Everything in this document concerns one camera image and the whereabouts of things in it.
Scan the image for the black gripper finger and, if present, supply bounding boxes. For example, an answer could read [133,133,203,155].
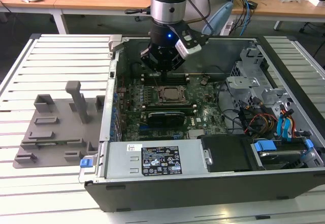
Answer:
[139,46,166,82]
[164,55,186,82]

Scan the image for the silver CPU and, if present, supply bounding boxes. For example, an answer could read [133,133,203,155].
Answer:
[163,87,180,101]

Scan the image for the metal socket cover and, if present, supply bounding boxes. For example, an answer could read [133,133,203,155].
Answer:
[157,85,188,105]

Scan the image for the CPU socket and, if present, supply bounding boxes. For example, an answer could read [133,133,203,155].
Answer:
[156,84,190,106]

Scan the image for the black RAM slot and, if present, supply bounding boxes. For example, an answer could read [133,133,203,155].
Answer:
[141,77,189,82]
[142,81,190,86]
[141,73,189,79]
[142,103,197,109]
[142,108,198,115]

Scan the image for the grey plastic case latch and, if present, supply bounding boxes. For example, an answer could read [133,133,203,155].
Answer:
[108,34,124,53]

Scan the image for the black graphics card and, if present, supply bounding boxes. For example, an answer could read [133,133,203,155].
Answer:
[146,110,186,129]

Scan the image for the white power strip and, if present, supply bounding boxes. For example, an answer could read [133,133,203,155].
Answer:
[220,20,234,36]

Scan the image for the green motherboard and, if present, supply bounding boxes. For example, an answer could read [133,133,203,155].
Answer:
[115,73,231,142]

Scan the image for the silver metal drive cage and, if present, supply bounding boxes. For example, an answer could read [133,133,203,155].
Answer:
[224,45,297,123]

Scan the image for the wooden desk white legs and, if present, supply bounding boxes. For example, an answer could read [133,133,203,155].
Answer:
[54,0,325,33]
[0,0,63,36]

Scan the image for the silver chipset heatsink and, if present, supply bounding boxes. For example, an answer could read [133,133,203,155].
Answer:
[188,129,206,138]

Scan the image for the black drive bay cover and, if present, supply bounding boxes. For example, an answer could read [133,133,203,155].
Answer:
[200,135,256,173]

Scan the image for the silver power supply unit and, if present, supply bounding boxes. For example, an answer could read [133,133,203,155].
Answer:
[103,139,213,182]

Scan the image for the grey parts rack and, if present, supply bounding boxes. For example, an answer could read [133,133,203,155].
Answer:
[12,81,106,169]

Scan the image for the hard disk blue carrier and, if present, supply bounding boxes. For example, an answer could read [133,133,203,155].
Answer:
[251,138,315,171]

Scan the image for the black PC case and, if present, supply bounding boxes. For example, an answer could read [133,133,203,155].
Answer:
[78,34,325,212]

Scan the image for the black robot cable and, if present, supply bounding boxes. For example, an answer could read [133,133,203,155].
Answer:
[187,0,214,36]

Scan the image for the black power cable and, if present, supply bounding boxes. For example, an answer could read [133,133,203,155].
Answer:
[215,80,246,136]

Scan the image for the blue hanging cable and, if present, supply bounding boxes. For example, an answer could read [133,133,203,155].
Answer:
[240,0,252,36]

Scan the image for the coloured power wire bundle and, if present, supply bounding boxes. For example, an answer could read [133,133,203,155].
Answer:
[244,111,278,135]

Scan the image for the blue flat data cable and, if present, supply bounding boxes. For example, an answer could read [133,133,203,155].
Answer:
[283,109,294,143]
[277,114,287,143]

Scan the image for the red data cable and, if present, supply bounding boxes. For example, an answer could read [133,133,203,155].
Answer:
[291,122,307,139]

